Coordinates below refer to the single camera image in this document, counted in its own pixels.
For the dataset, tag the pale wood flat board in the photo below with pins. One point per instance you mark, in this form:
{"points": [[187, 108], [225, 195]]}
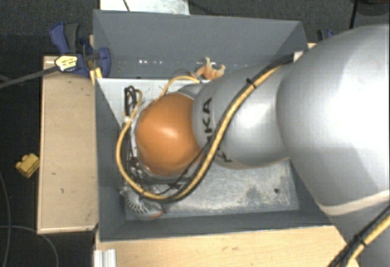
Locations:
{"points": [[68, 144]]}

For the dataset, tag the orange toy animal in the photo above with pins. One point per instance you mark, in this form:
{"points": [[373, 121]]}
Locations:
{"points": [[210, 70]]}

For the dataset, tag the grey metal bin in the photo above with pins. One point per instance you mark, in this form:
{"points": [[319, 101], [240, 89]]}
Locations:
{"points": [[189, 37]]}

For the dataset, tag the grey and orange ribbed object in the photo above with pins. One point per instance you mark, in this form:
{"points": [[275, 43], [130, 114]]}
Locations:
{"points": [[138, 206]]}

